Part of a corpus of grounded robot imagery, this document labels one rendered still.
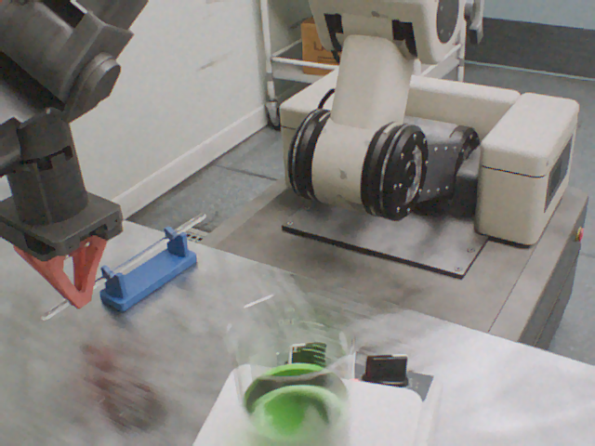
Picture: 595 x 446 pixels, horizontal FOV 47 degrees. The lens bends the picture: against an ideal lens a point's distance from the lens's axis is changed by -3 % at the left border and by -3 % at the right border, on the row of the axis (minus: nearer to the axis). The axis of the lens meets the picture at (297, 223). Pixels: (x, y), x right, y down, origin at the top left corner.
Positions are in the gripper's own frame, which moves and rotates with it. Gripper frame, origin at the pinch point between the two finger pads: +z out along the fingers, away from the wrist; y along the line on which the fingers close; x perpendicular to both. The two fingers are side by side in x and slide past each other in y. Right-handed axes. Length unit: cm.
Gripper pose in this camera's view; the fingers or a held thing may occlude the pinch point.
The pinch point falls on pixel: (79, 295)
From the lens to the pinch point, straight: 64.0
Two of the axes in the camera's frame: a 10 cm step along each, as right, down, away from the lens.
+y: 7.9, 2.8, -5.5
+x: 6.1, -4.5, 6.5
